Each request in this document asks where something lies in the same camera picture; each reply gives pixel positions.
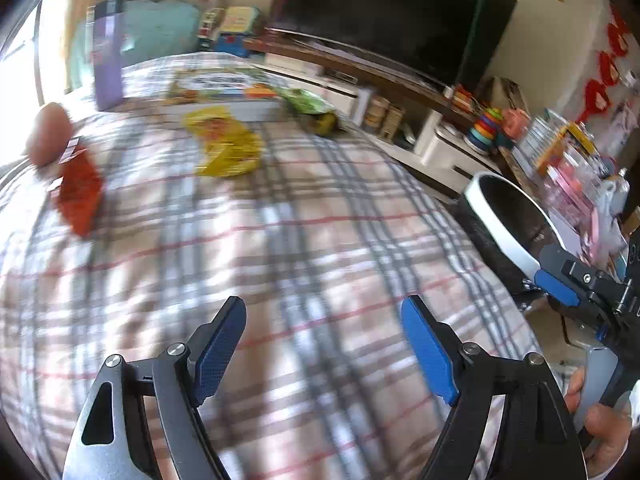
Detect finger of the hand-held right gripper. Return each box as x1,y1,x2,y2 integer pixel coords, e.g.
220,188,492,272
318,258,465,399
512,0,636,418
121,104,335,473
532,269,613,322
538,243,627,288

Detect clear plastic storage box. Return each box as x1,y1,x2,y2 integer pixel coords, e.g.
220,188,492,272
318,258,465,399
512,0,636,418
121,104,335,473
515,114,566,162

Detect wooden slatted toy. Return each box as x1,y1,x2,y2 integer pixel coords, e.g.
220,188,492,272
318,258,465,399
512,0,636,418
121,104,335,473
381,105,406,142

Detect yellow snack wrapper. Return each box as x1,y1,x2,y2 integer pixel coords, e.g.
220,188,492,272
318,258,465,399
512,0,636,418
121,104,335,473
181,106,264,179

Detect pink round object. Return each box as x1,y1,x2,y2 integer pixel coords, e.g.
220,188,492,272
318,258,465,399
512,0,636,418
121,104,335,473
26,102,72,167

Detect purple box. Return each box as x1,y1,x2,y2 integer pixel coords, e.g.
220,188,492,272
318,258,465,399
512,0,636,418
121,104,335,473
86,0,127,112

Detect yellow blue toy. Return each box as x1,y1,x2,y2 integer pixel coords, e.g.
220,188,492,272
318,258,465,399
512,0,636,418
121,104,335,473
197,6,264,59

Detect yellow tin can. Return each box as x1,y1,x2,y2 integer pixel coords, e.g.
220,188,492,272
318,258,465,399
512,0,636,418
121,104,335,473
364,96,391,129

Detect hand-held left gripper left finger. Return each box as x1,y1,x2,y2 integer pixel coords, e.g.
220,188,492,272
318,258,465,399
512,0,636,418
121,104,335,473
61,296,248,480

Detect red white snack packet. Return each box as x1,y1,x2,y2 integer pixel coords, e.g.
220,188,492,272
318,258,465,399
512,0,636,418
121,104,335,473
54,138,105,237

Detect teal fabric cover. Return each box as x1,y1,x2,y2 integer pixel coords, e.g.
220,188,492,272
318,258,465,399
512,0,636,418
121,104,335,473
67,0,201,93

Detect colourful picture book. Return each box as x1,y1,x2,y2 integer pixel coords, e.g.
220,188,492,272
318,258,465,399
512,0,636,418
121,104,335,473
165,66,284,124

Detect dark green yellow wrapper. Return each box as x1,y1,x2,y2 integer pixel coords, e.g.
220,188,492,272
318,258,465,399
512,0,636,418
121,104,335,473
304,112,347,137

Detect rainbow ring stacker toy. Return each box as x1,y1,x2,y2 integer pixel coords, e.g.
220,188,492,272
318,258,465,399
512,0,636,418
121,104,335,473
467,106,504,154

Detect green snack wrapper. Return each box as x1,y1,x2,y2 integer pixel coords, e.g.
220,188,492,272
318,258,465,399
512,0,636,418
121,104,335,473
279,87,337,119

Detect orange toy telephone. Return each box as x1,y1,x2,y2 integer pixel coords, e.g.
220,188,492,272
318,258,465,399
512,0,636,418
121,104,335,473
451,85,477,112

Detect brown marble counter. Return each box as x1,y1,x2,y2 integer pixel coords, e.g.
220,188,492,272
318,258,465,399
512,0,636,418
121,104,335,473
500,149,548,197

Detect black flat television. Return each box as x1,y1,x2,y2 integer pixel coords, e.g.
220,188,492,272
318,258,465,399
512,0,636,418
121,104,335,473
267,0,518,93

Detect white television cabinet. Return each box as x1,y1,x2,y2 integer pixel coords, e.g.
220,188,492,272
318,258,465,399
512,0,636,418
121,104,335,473
245,37,501,196

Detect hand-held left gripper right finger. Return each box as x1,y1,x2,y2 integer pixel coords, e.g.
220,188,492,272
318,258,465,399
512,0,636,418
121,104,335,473
401,295,588,480

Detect person's right hand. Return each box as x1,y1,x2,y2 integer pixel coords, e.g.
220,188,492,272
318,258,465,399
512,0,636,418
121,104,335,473
564,365,634,470

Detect pink lidded clear container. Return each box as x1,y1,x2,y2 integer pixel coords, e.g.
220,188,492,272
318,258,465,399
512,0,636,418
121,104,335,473
546,155,603,223

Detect plaid blanket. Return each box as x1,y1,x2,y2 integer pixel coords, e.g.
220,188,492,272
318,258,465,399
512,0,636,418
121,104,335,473
0,52,551,480

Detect white rimmed black trash bin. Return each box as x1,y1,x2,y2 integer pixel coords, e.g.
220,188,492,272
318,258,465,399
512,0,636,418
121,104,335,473
459,171,571,302

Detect pink toy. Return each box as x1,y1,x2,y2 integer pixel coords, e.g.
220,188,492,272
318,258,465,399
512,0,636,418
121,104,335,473
502,107,532,142

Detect yellow cartoon box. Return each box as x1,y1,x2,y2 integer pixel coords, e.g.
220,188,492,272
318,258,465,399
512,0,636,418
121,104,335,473
537,122,597,172

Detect red hanging wall decoration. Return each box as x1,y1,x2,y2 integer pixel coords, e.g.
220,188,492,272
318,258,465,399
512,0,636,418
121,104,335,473
575,10,634,127

